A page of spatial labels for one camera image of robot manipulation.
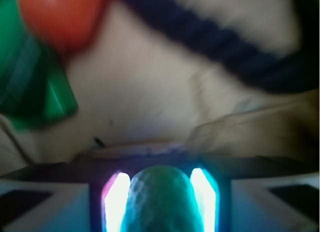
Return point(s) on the green dimpled ball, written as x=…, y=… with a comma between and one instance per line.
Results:
x=161, y=198

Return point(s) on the crumpled brown paper bag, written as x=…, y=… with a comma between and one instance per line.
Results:
x=136, y=86

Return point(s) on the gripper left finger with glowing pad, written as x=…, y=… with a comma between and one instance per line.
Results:
x=58, y=196

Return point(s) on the orange toy carrot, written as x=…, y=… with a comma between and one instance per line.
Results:
x=34, y=35

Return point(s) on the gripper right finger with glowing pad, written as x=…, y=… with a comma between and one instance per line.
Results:
x=261, y=193

